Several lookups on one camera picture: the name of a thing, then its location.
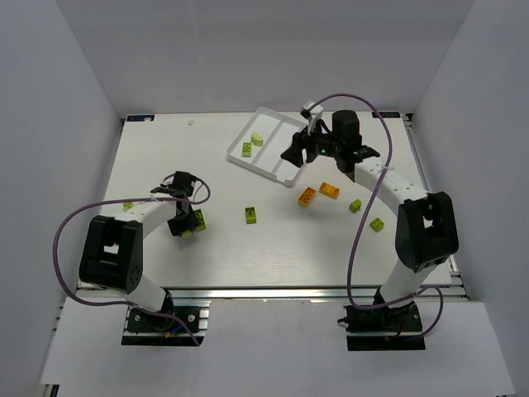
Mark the orange lego right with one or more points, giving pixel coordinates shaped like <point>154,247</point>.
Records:
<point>329,190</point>

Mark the long green lego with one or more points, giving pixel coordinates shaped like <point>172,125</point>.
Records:
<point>201,221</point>

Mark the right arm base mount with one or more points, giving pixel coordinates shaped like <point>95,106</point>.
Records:
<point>383,330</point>

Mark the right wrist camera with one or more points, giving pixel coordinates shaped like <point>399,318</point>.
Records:
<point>312,113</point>

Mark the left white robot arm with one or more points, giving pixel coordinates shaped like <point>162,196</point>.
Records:
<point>114,248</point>

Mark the orange lego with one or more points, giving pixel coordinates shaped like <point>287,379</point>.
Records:
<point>329,190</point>
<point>306,197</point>

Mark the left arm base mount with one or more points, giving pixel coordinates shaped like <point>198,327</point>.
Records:
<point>144,330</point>

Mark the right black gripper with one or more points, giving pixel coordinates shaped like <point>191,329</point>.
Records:
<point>308,146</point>

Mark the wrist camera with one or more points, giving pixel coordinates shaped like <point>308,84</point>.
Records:
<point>312,113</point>
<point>167,181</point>

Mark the left blue table label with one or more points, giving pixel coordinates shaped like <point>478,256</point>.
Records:
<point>140,118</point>

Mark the white divided tray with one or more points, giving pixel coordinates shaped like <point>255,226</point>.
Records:
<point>277,131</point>

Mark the right blue table label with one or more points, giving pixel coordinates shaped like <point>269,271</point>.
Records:
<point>390,114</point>

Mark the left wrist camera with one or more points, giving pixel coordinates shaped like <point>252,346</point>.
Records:
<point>167,181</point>

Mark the orange lego left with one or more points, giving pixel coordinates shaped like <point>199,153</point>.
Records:
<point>306,197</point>

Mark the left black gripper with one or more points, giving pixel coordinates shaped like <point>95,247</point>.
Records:
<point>184,219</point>

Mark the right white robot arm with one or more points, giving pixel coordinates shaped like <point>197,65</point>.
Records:
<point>426,233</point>

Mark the blue table label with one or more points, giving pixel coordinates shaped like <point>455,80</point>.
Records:
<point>140,118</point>
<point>390,114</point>

